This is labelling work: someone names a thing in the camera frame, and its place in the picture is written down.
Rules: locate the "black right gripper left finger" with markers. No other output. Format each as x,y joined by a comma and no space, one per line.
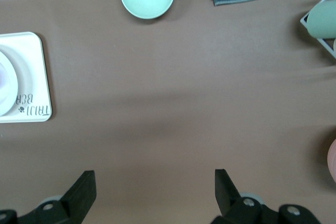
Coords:
76,200

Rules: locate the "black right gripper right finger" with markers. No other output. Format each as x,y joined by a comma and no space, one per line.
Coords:
231,205

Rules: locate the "lavender round plate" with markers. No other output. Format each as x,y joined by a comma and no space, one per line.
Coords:
6,85

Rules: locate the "pink bowl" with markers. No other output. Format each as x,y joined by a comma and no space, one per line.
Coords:
333,161

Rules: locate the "cream bear print tray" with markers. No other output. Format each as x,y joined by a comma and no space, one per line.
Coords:
34,77

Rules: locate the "brown table cover mat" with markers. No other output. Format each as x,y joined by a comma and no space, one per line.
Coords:
170,90

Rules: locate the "beige cup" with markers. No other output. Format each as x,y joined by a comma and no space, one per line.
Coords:
334,44

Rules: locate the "sage green cup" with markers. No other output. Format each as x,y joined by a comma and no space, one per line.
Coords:
323,19

